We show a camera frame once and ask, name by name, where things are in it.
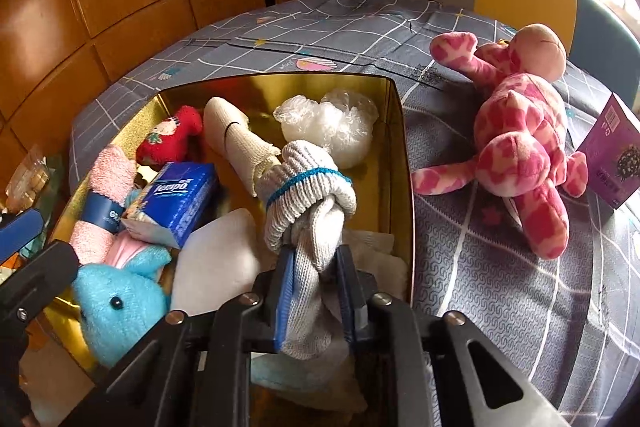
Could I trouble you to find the cream sock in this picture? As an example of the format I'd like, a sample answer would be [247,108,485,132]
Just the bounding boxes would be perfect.
[202,97,283,198]

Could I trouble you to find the pink socks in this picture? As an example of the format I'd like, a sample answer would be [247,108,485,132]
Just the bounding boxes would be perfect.
[68,144,138,268]

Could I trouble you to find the clear plastic bag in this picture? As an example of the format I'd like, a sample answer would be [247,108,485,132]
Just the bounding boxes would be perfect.
[273,89,379,169]

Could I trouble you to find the clear snack bag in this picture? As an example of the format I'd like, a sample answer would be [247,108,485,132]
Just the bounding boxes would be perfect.
[5,144,51,212]

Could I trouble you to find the red plush toy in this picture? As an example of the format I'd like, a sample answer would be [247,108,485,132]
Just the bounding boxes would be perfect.
[136,105,203,166]

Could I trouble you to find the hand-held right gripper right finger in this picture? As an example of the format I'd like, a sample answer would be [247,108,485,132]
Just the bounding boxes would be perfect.
[335,246,571,427]

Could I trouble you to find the gold metal tin box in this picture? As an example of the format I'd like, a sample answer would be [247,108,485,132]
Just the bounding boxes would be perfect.
[47,74,416,408]

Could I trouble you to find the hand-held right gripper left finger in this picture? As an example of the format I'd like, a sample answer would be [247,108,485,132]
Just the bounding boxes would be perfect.
[65,247,297,427]

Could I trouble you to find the grey checked bedsheet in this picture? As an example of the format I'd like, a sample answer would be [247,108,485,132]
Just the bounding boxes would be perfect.
[67,0,640,427]

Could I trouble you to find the blue tissue pack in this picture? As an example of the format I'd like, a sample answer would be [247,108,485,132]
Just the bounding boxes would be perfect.
[120,162,219,250]

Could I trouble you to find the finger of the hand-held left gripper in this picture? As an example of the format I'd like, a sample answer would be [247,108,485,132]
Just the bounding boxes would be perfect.
[0,241,81,333]
[0,209,44,259]

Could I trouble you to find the purple carton box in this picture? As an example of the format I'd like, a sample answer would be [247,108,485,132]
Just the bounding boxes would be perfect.
[575,93,640,209]

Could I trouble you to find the light blue cloth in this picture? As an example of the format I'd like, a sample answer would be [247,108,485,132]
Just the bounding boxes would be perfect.
[250,351,368,410]

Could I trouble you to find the white soft pack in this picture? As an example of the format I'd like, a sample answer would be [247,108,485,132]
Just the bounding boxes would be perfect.
[170,209,261,313]

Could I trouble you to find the pink spotted plush giraffe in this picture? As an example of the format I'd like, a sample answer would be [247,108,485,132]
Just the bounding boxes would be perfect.
[411,23,590,260]

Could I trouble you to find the white knit gloves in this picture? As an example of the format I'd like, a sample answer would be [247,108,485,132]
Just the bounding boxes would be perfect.
[255,139,358,360]

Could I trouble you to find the blue plush toy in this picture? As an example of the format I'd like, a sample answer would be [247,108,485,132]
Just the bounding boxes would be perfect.
[71,247,173,368]

